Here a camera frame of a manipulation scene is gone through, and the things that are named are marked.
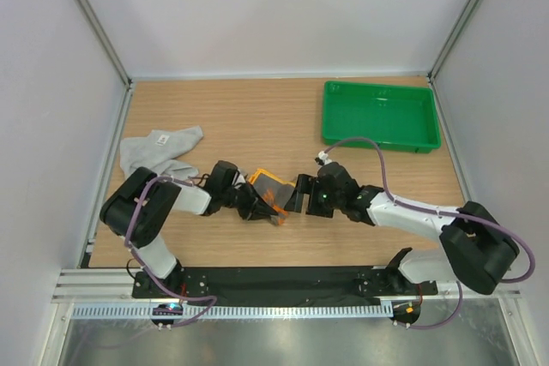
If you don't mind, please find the aluminium frame rail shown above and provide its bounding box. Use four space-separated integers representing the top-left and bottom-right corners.
51 261 522 305

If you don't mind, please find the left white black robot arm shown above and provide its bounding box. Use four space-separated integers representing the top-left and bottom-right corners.
100 160 279 297

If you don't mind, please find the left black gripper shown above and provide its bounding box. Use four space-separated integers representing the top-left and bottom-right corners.
220 180 277 220

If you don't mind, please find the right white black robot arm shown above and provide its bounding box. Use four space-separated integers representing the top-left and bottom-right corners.
284 162 519 295

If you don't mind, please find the white slotted cable duct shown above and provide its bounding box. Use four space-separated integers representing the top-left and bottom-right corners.
72 301 393 321

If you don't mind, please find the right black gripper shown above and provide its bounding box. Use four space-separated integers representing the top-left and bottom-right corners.
284 173 344 219

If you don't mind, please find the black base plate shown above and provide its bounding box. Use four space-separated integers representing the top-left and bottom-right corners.
131 265 439 303

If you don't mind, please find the green plastic tray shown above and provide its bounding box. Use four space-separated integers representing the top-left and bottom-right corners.
321 81 441 153

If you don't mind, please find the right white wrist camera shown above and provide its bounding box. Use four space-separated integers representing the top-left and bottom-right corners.
315 151 333 166

